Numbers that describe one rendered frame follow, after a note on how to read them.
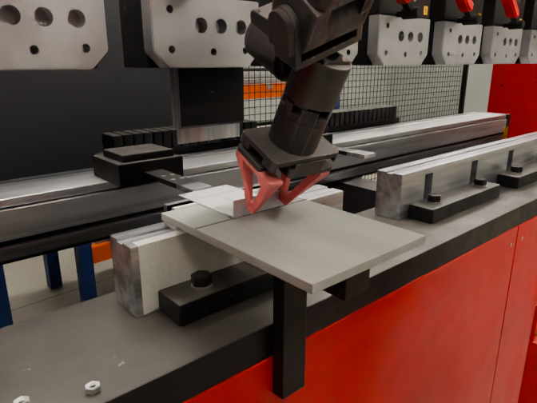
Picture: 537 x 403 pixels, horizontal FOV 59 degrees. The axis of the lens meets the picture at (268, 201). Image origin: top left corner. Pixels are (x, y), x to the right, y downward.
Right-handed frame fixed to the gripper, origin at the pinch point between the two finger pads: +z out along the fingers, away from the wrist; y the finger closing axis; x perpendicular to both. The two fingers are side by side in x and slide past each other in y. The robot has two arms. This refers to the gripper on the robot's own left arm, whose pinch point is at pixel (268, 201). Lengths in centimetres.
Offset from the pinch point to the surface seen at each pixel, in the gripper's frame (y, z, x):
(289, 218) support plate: -0.3, -0.4, 3.8
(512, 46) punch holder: -79, -14, -15
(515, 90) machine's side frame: -213, 26, -54
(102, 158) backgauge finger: 6.9, 15.6, -32.0
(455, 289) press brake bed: -44, 21, 15
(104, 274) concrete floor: -52, 185, -137
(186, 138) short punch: 5.2, -1.6, -12.5
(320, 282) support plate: 9.1, -6.7, 16.4
